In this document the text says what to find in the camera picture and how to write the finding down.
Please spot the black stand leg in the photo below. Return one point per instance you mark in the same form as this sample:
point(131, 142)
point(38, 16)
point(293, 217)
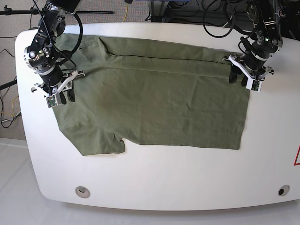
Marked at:
point(8, 84)

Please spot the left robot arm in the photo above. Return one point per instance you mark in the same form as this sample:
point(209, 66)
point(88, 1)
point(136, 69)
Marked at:
point(263, 41)

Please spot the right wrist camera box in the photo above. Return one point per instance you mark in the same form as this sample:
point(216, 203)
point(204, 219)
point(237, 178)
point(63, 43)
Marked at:
point(53, 100)

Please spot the left table grommet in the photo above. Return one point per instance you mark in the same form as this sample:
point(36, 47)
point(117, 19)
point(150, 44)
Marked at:
point(82, 192)

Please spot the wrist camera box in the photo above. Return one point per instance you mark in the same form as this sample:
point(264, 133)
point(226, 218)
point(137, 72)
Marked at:
point(253, 85)
point(53, 100)

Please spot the table grommet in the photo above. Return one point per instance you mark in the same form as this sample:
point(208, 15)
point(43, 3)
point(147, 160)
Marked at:
point(82, 192)
point(284, 190)

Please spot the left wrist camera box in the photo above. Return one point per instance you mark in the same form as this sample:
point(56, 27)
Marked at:
point(253, 85)

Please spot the olive green T-shirt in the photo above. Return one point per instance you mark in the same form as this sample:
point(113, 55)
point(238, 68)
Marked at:
point(152, 93)

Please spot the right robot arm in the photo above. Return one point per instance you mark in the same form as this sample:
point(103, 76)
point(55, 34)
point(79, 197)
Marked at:
point(54, 66)

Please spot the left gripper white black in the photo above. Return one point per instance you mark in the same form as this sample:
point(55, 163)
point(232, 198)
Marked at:
point(254, 67)

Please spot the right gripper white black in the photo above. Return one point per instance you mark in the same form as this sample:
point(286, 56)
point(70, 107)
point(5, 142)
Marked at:
point(66, 85)

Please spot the red triangle sticker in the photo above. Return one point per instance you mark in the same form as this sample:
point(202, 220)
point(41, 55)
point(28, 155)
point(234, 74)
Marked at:
point(297, 159)

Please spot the right table grommet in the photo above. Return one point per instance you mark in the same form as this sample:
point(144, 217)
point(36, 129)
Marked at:
point(284, 190)

